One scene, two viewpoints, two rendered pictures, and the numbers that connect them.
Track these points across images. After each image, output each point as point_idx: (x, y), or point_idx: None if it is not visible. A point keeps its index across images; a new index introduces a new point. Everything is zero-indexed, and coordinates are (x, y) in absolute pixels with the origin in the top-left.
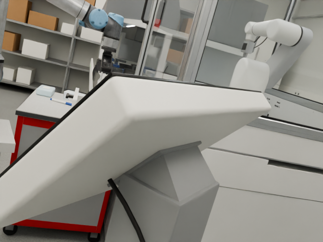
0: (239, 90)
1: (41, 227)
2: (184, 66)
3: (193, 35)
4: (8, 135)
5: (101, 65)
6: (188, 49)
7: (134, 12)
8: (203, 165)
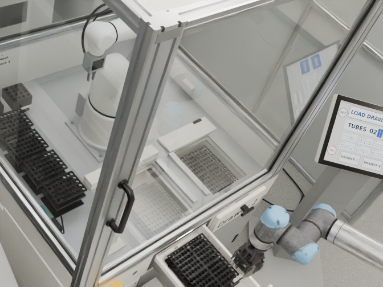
0: (373, 103)
1: None
2: (301, 136)
3: (313, 117)
4: None
5: (273, 244)
6: (305, 127)
7: None
8: None
